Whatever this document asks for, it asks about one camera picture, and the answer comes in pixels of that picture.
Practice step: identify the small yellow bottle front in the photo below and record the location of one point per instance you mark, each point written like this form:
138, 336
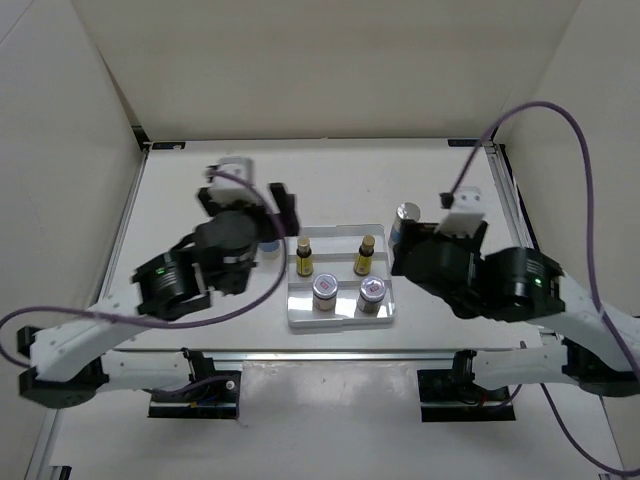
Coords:
363, 260

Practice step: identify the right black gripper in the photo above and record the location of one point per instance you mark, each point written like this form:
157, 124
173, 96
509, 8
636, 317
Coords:
412, 232

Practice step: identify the right aluminium rail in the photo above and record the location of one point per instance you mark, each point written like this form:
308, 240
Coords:
511, 200

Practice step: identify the tall jar blue label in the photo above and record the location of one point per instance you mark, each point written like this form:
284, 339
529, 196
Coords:
405, 211
270, 250

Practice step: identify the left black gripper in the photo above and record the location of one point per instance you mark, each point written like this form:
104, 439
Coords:
211, 208

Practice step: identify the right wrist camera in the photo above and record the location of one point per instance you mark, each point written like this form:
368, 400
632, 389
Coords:
464, 212

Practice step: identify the white divided organizer tray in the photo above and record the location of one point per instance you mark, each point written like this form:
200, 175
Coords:
334, 249

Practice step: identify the left aluminium rail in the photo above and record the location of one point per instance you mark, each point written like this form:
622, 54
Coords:
99, 203

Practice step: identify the spice jar white lid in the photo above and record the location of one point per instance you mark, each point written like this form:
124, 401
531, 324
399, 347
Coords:
325, 289
372, 292

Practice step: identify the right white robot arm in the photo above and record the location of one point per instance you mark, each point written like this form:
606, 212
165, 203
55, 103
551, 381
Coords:
520, 285

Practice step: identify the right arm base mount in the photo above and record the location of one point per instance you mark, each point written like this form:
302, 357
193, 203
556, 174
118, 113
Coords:
451, 396

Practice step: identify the small yellow bottle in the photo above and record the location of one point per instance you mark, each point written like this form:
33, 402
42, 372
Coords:
304, 262
363, 260

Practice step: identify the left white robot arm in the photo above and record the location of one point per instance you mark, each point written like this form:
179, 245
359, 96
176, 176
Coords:
68, 365

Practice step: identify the aluminium rail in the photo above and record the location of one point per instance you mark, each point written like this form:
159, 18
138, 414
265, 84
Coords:
328, 355
99, 203
511, 200

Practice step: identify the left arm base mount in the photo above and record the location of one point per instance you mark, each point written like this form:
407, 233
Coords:
211, 394

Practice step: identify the front aluminium rail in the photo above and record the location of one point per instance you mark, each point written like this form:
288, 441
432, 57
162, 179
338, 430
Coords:
328, 355

